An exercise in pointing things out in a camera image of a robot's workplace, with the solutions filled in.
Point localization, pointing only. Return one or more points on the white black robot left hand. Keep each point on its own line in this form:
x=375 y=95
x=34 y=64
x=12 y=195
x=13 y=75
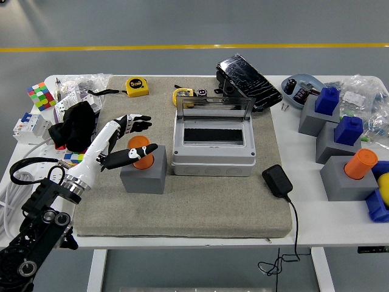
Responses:
x=94 y=146

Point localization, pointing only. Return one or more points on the smoky transparent box lid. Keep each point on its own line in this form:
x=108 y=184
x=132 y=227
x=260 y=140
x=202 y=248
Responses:
x=212 y=106

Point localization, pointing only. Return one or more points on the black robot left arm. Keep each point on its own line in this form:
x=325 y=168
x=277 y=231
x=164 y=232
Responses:
x=45 y=210

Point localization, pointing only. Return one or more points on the colourful puzzle cube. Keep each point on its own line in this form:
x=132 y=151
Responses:
x=41 y=95
x=73 y=157

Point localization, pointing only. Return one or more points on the black cloth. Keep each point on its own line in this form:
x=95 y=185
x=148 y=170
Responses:
x=76 y=127

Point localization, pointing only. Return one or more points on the grey block with round hole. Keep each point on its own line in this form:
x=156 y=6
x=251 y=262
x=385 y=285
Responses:
x=143 y=182

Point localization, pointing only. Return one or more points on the white circuit breaker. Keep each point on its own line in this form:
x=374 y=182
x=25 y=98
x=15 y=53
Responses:
x=30 y=127

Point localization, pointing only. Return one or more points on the yellow tape measure chrome face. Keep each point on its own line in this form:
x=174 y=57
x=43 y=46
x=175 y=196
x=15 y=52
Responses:
x=179 y=92

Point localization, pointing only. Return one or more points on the grey-brown fabric mat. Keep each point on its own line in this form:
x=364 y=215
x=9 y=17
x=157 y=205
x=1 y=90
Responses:
x=197 y=207

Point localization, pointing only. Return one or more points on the black capacitor with silver cap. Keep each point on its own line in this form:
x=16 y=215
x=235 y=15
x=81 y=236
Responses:
x=202 y=92

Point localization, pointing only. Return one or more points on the white table leg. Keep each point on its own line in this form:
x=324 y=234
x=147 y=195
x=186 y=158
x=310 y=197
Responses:
x=322 y=270
x=97 y=270

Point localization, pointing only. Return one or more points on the black cracked-screen device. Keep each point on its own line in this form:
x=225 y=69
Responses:
x=249 y=79

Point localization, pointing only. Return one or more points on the black power adapter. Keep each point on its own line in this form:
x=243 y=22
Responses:
x=277 y=181

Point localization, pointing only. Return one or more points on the grey block holder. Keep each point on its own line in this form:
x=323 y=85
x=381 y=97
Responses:
x=337 y=185
x=326 y=146
x=308 y=121

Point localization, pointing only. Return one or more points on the small metal piece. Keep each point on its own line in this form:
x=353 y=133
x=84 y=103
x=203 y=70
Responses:
x=305 y=85

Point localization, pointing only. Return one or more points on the blue-grey oval tray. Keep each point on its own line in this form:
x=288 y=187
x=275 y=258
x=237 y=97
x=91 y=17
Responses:
x=304 y=78

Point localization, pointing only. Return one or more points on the dark purple small part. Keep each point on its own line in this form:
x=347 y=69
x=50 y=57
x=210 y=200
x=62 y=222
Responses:
x=315 y=90

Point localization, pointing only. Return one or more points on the blue plastic block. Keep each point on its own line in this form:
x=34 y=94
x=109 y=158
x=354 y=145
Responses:
x=326 y=102
x=348 y=130

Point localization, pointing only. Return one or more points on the clear bag of small parts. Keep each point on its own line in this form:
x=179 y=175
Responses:
x=378 y=121
x=358 y=91

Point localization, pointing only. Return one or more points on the small green part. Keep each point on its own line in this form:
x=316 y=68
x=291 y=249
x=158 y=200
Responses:
x=364 y=139

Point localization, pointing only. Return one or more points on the blue rounded plastic part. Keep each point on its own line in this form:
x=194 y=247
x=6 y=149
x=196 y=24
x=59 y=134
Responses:
x=382 y=168

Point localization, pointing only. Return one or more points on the blue plastic holder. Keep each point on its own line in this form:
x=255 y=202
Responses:
x=377 y=210

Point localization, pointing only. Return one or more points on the yellow rounded object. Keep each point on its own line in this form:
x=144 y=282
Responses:
x=384 y=188

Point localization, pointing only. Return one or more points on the black table control panel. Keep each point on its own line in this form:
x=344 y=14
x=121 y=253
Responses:
x=372 y=250

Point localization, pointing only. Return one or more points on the grey plastic enclosure box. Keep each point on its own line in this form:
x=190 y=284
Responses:
x=212 y=152

